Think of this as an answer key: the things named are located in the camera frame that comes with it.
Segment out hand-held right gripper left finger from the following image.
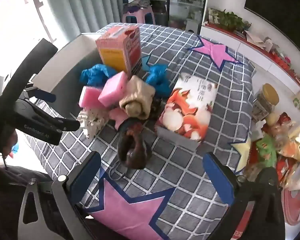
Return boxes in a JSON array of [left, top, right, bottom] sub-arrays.
[[17, 151, 102, 240]]

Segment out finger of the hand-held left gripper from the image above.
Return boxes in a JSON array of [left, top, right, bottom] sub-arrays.
[[15, 99, 81, 133], [22, 86, 57, 103]]

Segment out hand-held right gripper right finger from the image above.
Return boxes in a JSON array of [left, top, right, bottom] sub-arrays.
[[202, 152, 285, 240]]

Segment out white polka dot cloth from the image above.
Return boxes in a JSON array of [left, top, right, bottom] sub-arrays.
[[76, 106, 110, 140]]

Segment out pink sponge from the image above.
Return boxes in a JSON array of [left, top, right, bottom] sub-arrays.
[[79, 86, 104, 109], [97, 71, 129, 108]]

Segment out white storage box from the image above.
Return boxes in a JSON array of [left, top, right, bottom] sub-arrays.
[[31, 34, 104, 94]]

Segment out blue shoe cover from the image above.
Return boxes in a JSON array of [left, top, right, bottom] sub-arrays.
[[79, 64, 118, 87], [145, 64, 172, 97]]

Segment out dark red black sock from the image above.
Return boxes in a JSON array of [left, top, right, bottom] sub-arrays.
[[117, 119, 153, 169]]

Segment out beige sock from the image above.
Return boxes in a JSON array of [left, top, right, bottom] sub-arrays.
[[119, 75, 156, 120]]

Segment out person's left hand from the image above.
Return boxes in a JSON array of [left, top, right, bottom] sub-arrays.
[[2, 129, 19, 158]]

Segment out pile of snack packets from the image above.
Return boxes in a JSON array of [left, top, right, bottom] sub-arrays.
[[245, 112, 300, 190]]

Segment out fox print box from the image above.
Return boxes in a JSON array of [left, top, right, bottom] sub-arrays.
[[155, 72, 219, 152]]

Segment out red round tray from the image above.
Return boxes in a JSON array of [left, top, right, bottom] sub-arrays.
[[281, 187, 300, 227]]

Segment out orange pink carton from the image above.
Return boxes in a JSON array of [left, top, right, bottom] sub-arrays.
[[95, 25, 143, 77]]

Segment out jar with yellow lid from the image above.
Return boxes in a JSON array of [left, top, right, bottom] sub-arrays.
[[251, 84, 280, 123]]

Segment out grey green curtain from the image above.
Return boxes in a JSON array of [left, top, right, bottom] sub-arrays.
[[40, 0, 123, 34]]

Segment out pink plastic stool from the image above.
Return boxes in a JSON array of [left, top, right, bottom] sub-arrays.
[[122, 6, 155, 25]]

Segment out dark folded clothes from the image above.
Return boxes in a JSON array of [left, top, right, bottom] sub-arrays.
[[126, 0, 152, 8]]

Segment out white low cabinet red top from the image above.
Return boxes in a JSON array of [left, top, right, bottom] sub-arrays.
[[200, 22, 300, 90]]

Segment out crumpled paper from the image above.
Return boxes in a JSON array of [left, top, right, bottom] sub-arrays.
[[245, 30, 273, 53]]

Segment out green potted plant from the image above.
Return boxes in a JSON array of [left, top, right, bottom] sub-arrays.
[[209, 9, 252, 33]]

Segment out glass door cabinet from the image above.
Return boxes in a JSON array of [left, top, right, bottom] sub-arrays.
[[150, 0, 209, 34]]

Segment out black television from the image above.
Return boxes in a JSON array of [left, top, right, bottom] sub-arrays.
[[244, 0, 300, 55]]

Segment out metal wire hook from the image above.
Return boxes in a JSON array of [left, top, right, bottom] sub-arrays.
[[109, 161, 127, 180]]

